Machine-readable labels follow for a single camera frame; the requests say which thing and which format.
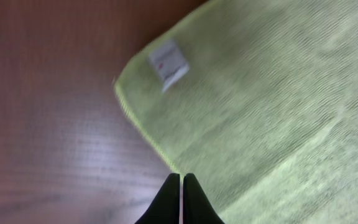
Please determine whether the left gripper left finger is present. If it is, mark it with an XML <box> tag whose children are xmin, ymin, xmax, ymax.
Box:
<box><xmin>135</xmin><ymin>173</ymin><xmax>180</xmax><ymax>224</ymax></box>

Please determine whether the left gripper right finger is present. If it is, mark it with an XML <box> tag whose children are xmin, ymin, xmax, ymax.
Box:
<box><xmin>183</xmin><ymin>173</ymin><xmax>224</xmax><ymax>224</ymax></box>

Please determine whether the green microfiber cloth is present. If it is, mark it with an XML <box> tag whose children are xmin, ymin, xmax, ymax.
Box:
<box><xmin>115</xmin><ymin>0</ymin><xmax>358</xmax><ymax>223</ymax></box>

